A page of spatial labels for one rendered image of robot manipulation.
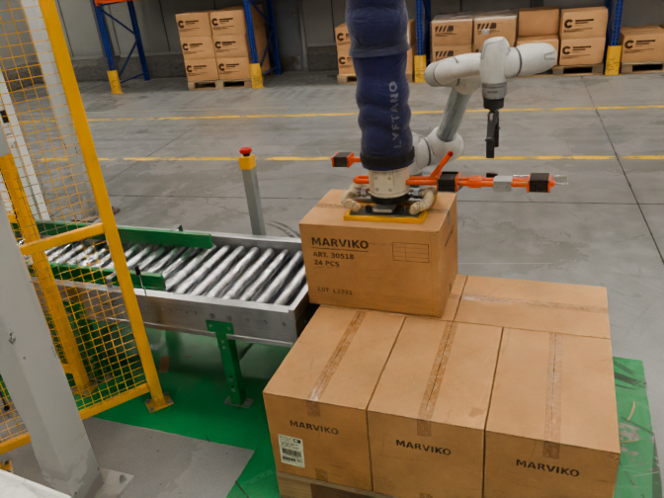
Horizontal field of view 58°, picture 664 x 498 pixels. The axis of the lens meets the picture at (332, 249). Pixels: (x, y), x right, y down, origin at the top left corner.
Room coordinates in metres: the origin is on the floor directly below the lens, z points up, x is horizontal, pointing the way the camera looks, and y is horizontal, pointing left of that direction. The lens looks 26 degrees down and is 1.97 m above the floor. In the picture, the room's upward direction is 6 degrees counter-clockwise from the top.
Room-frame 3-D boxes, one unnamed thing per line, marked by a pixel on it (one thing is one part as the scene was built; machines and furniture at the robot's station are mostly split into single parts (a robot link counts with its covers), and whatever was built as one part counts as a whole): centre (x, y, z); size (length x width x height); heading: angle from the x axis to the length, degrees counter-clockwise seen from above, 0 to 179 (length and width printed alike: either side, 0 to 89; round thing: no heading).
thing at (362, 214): (2.31, -0.23, 0.97); 0.34 x 0.10 x 0.05; 67
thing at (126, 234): (3.35, 1.38, 0.60); 1.60 x 0.10 x 0.09; 68
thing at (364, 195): (2.40, -0.27, 1.01); 0.34 x 0.25 x 0.06; 67
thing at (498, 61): (2.25, -0.67, 1.55); 0.13 x 0.11 x 0.16; 101
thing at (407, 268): (2.41, -0.22, 0.75); 0.60 x 0.40 x 0.40; 67
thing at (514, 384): (2.00, -0.43, 0.34); 1.20 x 1.00 x 0.40; 68
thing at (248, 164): (3.21, 0.41, 0.50); 0.07 x 0.07 x 1.00; 68
